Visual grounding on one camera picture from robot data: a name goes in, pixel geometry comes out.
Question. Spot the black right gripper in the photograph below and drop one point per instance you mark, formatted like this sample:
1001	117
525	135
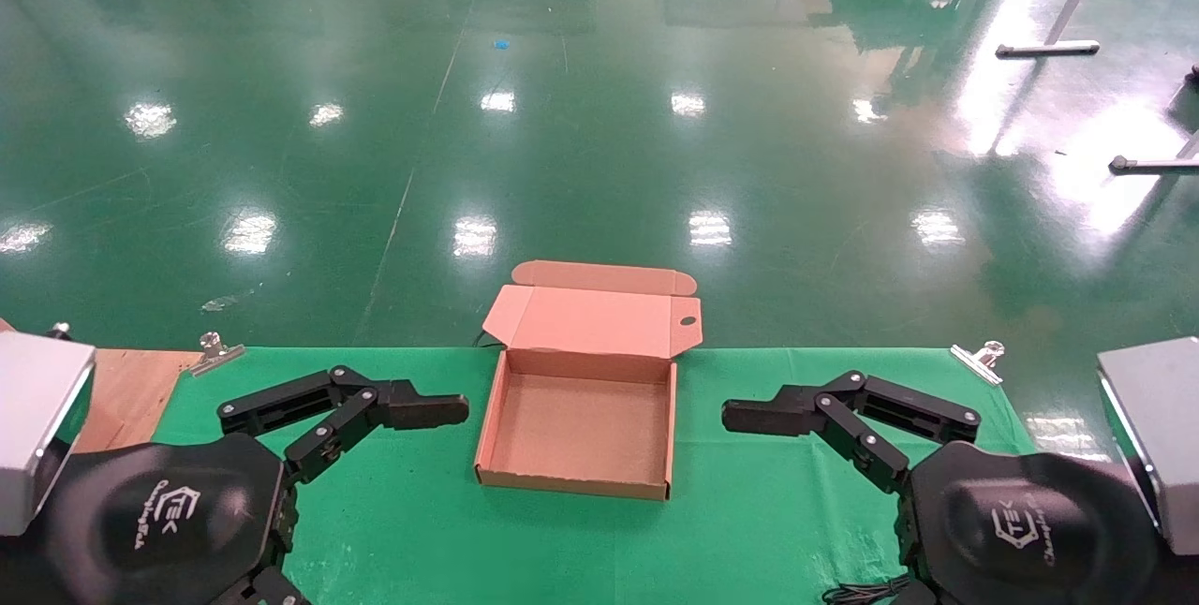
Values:
1030	530

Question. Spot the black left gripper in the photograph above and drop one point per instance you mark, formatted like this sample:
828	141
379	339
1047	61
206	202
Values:
159	521

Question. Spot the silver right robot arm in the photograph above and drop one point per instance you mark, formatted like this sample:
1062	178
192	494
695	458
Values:
1157	427

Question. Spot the open brown cardboard box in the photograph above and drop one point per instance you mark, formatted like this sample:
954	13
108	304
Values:
581	427

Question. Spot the green table cloth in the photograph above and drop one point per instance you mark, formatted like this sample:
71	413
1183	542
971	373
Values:
421	511

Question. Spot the silver metal binder clip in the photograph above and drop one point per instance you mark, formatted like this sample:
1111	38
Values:
974	363
217	357

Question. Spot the small metal clamp knob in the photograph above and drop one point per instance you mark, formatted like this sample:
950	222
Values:
61	331

